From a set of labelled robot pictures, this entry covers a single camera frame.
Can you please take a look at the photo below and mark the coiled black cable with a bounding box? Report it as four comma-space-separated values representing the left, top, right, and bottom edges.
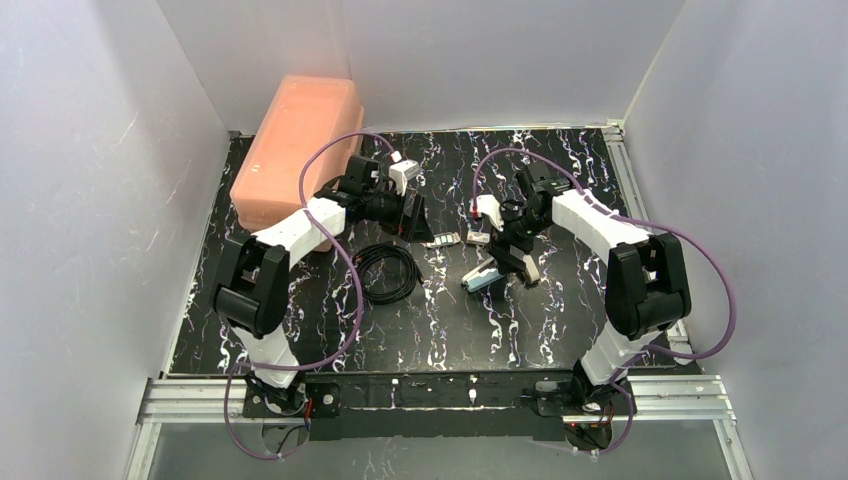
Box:
352, 243, 425, 307

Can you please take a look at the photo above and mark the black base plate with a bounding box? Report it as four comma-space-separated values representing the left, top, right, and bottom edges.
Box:
241, 370, 639, 444

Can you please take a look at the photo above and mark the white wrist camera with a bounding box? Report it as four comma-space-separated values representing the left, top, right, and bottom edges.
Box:
471, 194, 504, 231
388, 160, 421, 196

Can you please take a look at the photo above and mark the orange plastic storage box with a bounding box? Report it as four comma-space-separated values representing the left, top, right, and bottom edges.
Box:
230, 75, 365, 233

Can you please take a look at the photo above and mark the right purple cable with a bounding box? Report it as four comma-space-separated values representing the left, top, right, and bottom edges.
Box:
471, 146, 738, 458

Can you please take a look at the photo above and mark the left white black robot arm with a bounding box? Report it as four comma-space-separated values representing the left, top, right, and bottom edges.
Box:
211, 155, 434, 414

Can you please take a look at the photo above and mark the aluminium frame rail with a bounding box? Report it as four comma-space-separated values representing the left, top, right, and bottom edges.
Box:
126, 137, 750, 479

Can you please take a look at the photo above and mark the purple cable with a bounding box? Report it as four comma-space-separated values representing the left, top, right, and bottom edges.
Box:
471, 146, 738, 458
223, 131, 404, 462

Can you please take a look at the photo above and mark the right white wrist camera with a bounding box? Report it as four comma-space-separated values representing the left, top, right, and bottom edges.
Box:
471, 194, 504, 231

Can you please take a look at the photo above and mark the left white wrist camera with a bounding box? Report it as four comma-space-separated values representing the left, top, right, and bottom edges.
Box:
388, 160, 421, 196

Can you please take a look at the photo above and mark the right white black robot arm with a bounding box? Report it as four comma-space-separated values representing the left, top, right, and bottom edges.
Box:
472, 161, 692, 408

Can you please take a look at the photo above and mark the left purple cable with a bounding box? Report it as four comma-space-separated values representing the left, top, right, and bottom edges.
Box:
223, 131, 404, 462

